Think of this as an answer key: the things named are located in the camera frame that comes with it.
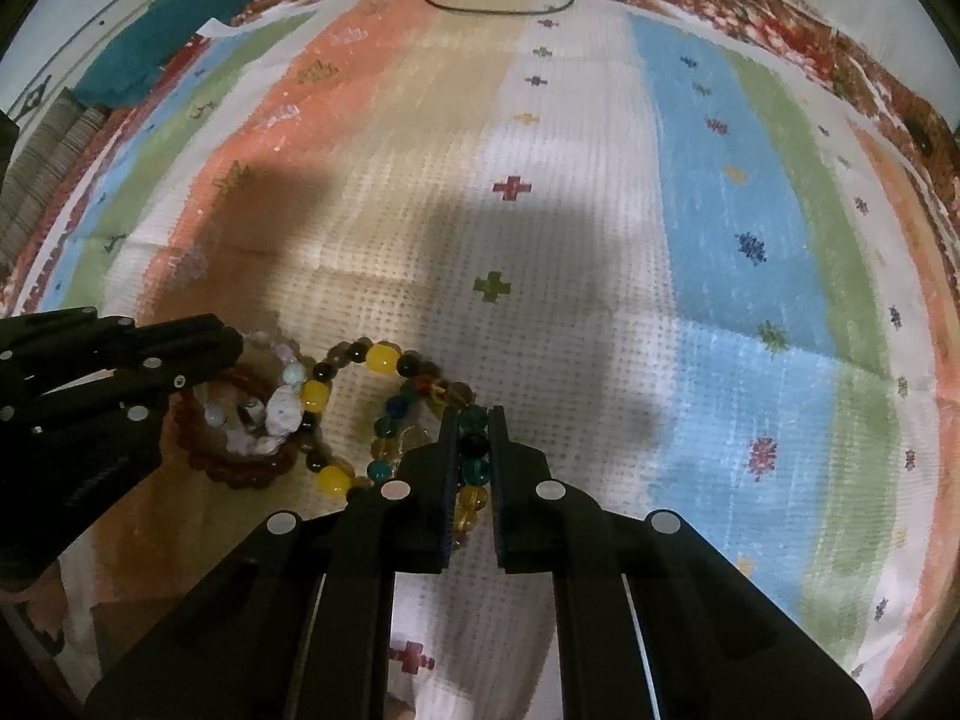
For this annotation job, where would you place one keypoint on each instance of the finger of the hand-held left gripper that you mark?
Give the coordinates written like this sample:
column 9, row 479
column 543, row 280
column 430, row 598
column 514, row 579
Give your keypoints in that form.
column 196, row 349
column 112, row 409

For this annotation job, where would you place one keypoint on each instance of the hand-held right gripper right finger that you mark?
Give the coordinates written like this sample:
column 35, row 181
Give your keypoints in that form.
column 501, row 514

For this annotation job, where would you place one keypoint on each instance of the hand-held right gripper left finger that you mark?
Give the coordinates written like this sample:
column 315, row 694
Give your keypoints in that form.
column 447, row 499

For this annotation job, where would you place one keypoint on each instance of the grey striped cushion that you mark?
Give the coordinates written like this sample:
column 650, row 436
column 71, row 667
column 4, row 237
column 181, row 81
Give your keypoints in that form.
column 45, row 165

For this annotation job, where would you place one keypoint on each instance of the multicoloured striped blanket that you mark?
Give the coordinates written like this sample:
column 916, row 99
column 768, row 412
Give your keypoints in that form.
column 585, row 277

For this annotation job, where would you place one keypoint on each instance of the teal cloth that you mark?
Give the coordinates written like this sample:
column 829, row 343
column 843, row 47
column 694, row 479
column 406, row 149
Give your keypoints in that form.
column 172, row 7

